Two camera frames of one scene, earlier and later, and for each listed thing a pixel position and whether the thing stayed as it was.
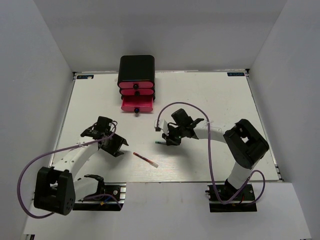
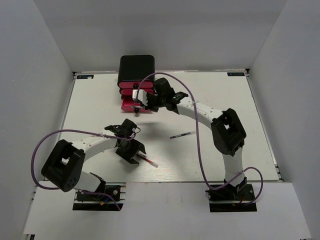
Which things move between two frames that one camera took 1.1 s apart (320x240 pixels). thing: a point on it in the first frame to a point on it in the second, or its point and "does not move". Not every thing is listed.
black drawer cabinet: [137, 68] does not move
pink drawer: [135, 84] does not move
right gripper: [173, 141] to [149, 107]
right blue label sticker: [235, 74] does not move
